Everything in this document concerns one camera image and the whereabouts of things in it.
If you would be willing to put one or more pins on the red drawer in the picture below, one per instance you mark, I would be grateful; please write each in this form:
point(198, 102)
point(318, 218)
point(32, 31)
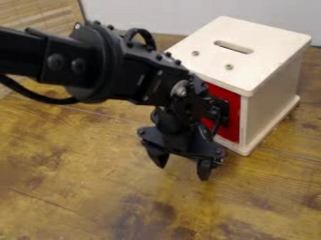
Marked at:
point(229, 131)

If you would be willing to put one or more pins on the white wooden drawer cabinet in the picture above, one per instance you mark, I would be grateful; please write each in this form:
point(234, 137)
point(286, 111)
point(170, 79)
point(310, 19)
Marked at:
point(250, 62)

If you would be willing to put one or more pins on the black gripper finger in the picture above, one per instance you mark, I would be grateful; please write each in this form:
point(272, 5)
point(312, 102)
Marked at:
point(205, 165)
point(156, 153)

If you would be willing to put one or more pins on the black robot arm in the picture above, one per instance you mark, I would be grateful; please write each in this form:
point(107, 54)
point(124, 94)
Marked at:
point(96, 65)

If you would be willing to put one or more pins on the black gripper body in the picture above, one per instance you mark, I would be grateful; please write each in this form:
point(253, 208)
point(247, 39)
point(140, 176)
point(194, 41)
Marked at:
point(193, 143)

